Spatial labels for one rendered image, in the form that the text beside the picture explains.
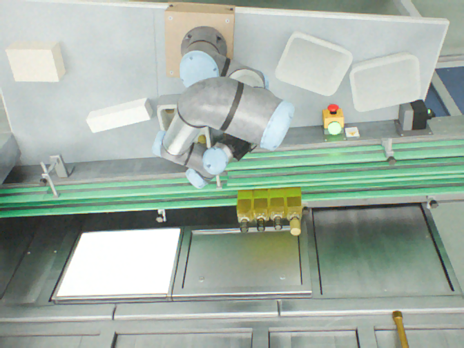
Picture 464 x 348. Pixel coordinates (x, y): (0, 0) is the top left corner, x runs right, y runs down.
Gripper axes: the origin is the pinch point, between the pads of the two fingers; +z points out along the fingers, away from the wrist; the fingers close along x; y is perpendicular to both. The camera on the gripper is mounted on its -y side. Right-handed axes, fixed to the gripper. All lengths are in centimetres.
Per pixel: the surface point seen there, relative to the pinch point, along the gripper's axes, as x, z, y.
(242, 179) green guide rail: -23.8, -14.9, 5.1
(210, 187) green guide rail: -26.7, -24.5, -2.4
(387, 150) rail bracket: -7.8, 20.5, 39.2
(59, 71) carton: 1, -37, -63
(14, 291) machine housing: -42, -100, -31
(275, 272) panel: -28, -32, 36
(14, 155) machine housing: -33, -66, -73
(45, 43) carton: 8, -35, -70
